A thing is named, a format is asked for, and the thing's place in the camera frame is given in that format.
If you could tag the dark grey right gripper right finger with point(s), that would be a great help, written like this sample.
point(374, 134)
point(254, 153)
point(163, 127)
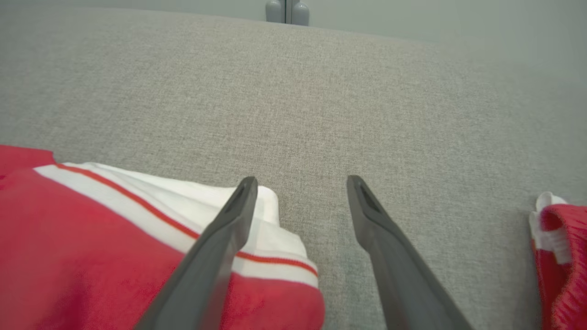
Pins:
point(408, 288)

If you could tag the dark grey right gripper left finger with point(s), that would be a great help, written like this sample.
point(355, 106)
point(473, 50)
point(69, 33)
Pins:
point(197, 288)

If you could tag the red shirt with white stripes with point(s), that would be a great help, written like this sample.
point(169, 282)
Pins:
point(69, 252)

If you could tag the red shorts with elastic waistband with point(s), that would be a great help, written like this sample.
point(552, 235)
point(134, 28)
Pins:
point(568, 275)

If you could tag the grey metal partition post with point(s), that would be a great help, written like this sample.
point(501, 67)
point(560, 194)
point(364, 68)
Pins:
point(275, 11)

